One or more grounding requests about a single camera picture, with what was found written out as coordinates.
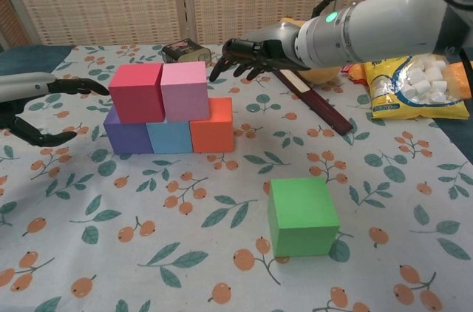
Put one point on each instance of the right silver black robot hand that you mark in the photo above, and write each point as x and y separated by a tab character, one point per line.
277	44

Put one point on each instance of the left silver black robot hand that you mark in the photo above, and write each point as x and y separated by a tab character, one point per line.
29	84

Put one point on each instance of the pink foam cube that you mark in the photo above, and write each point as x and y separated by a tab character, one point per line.
184	94

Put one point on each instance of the red foam cube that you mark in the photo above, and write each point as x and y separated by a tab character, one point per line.
136	97

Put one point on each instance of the orange foam cube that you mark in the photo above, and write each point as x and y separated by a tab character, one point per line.
212	134

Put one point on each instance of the purple foam cube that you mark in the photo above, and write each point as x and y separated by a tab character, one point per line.
127	138

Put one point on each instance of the green foam cube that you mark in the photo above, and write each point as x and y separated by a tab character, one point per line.
301	216

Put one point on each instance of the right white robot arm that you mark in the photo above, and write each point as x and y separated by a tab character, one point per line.
388	20

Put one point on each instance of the yellow plush chick toy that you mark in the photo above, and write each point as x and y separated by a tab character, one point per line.
321	76

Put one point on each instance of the dark red folded fan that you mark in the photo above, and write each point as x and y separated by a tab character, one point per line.
325	108

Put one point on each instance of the black metal tin can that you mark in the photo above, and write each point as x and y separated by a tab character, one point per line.
184	52

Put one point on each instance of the yellow marshmallow bag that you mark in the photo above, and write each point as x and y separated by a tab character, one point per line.
406	97

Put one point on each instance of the light blue foam cube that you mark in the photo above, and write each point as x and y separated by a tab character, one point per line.
170	138

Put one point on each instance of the floral print tablecloth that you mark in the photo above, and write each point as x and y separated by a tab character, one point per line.
148	216

